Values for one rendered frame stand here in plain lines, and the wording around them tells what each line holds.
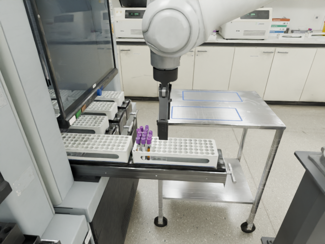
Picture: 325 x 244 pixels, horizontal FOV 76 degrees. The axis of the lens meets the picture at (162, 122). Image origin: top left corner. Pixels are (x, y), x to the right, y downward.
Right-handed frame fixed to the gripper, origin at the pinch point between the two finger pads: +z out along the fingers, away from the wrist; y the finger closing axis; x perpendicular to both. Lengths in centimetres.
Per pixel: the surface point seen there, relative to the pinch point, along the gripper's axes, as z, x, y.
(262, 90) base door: 69, -124, 230
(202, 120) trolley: 12.4, -16.4, 27.5
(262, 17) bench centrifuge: -23, -103, 231
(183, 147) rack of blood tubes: 8.1, -6.7, -0.8
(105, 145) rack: 8.3, 21.4, -1.9
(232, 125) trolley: 12.8, -30.1, 24.9
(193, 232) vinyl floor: 94, -18, 24
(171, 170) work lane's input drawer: 14.2, -3.0, -6.5
